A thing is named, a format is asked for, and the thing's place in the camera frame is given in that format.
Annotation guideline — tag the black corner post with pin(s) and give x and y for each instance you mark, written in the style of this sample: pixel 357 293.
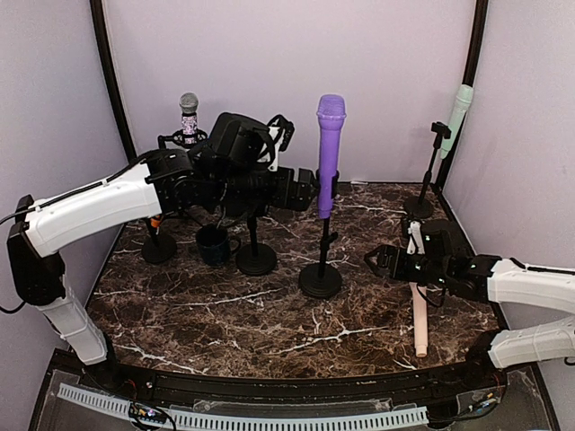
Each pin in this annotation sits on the black corner post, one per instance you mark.
pixel 471 64
pixel 103 44

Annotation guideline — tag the silver glitter microphone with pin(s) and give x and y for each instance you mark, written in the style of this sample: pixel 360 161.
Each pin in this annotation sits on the silver glitter microphone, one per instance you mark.
pixel 189 104

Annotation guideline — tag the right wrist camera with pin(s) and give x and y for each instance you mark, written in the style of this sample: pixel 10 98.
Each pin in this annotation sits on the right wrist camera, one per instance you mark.
pixel 411 231

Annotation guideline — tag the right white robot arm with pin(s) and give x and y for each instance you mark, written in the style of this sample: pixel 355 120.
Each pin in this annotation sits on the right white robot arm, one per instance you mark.
pixel 437 255

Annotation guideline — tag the right black corner post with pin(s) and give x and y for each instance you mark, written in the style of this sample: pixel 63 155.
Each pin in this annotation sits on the right black corner post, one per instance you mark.
pixel 471 64

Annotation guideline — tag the black round-base stand, orange mic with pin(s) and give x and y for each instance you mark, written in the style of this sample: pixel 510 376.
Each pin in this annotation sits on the black round-base stand, orange mic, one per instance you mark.
pixel 158 247

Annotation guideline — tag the mint green microphone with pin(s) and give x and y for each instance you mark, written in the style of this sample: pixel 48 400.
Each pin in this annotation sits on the mint green microphone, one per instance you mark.
pixel 463 100

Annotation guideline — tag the black round-base stand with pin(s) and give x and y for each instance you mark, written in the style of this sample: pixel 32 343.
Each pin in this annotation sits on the black round-base stand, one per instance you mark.
pixel 255 258
pixel 322 280
pixel 158 247
pixel 419 206

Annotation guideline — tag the black tripod shock-mount stand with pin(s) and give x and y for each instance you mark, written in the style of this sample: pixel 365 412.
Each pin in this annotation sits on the black tripod shock-mount stand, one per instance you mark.
pixel 173 139

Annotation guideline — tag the pale pink microphone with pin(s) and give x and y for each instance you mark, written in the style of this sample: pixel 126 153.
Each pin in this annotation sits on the pale pink microphone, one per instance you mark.
pixel 420 322

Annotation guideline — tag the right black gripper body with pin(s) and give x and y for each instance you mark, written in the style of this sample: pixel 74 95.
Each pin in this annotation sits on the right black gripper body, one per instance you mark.
pixel 411 273

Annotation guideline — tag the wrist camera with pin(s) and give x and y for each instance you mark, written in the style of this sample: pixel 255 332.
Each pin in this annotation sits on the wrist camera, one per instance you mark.
pixel 276 140
pixel 411 231

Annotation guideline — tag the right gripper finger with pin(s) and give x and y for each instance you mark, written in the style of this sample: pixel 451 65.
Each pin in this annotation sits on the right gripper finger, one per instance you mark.
pixel 381 255
pixel 379 269

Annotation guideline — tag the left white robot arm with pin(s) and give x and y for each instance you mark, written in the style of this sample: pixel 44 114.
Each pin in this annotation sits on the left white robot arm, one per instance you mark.
pixel 235 168

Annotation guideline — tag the black round-base stand, mint mic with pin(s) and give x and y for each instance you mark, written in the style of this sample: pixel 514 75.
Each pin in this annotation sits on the black round-base stand, mint mic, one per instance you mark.
pixel 419 206

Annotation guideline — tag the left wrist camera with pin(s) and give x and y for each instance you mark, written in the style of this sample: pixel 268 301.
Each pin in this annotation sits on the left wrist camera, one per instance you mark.
pixel 276 140

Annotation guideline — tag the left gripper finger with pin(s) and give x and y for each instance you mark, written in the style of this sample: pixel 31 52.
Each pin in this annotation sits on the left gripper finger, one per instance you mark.
pixel 312 196
pixel 314 180

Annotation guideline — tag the black front rail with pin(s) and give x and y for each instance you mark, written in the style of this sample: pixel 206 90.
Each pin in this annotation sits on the black front rail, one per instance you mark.
pixel 437 385

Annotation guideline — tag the white slotted cable duct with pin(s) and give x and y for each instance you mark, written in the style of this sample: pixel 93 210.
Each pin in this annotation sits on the white slotted cable duct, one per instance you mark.
pixel 219 415

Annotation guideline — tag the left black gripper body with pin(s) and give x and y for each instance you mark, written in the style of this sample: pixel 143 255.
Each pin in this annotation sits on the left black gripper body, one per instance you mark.
pixel 282 196

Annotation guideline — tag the left black corner post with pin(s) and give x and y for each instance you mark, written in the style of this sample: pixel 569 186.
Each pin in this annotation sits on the left black corner post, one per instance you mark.
pixel 103 44

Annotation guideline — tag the purple microphone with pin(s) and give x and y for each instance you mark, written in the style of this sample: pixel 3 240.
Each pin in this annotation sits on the purple microphone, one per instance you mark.
pixel 331 115

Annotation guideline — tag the dark blue mug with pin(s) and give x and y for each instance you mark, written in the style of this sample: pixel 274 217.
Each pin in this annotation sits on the dark blue mug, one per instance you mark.
pixel 215 245

